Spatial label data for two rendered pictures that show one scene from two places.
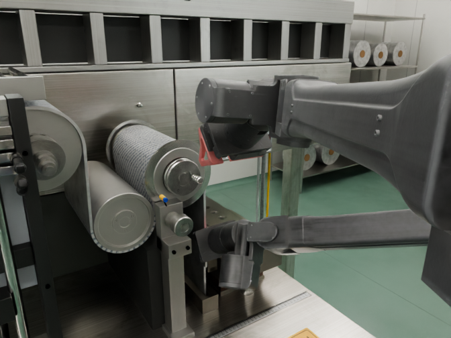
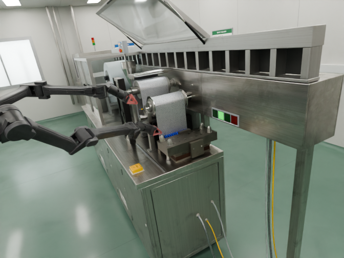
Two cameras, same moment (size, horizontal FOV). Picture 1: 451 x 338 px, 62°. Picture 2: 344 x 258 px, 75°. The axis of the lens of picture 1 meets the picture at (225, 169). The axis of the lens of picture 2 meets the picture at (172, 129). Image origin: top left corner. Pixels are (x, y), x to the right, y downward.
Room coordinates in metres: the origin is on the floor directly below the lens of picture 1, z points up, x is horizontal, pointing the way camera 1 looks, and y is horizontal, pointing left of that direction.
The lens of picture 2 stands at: (1.05, -1.41, 1.66)
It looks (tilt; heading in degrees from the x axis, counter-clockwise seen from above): 21 degrees down; 97
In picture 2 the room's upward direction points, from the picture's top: 7 degrees counter-clockwise
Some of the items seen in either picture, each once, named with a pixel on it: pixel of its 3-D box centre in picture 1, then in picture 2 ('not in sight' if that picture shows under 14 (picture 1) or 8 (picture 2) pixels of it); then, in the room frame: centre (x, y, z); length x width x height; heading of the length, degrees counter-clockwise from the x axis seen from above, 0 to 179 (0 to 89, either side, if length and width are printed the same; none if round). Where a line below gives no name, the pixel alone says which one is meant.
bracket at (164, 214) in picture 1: (175, 273); (148, 132); (0.68, 0.10, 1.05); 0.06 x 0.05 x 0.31; 33
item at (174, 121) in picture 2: (181, 212); (172, 123); (0.86, 0.11, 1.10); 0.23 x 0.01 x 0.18; 33
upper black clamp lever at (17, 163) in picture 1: (18, 163); not in sight; (0.44, 0.25, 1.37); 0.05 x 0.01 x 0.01; 33
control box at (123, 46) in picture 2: not in sight; (122, 47); (0.46, 0.57, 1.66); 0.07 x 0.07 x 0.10; 51
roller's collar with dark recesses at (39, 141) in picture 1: (40, 155); (134, 90); (0.58, 0.29, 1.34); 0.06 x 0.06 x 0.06; 33
